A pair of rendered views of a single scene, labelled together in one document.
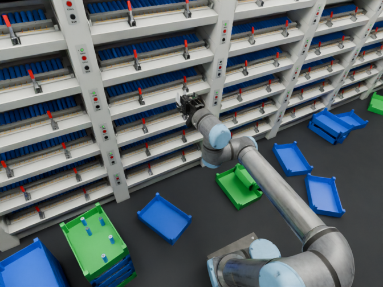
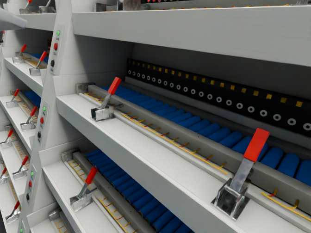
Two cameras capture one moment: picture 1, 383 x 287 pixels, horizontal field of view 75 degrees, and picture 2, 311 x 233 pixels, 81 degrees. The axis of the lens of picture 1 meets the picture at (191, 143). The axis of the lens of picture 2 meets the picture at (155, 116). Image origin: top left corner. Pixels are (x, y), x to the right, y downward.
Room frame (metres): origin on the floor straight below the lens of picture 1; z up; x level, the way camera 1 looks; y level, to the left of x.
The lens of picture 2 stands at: (1.08, -0.09, 0.86)
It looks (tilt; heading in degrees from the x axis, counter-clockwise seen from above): 11 degrees down; 71
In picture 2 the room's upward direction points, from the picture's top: 17 degrees clockwise
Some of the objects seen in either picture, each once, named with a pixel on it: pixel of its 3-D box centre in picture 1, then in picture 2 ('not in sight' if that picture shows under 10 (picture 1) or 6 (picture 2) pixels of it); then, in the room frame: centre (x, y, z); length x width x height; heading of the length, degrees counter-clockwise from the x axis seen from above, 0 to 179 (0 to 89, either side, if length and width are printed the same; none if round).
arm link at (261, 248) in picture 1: (260, 260); not in sight; (0.47, -0.36, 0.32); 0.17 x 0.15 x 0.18; 109
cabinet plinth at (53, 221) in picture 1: (161, 168); not in sight; (1.24, 0.22, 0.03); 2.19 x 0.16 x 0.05; 122
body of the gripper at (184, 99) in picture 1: (192, 107); not in sight; (0.89, 0.00, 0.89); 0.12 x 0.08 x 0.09; 32
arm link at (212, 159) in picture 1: (215, 152); not in sight; (0.74, -0.10, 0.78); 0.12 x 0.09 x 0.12; 109
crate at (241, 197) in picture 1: (237, 186); not in sight; (1.10, -0.36, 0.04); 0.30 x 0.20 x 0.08; 32
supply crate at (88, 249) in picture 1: (94, 238); not in sight; (0.52, 0.44, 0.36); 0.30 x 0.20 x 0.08; 42
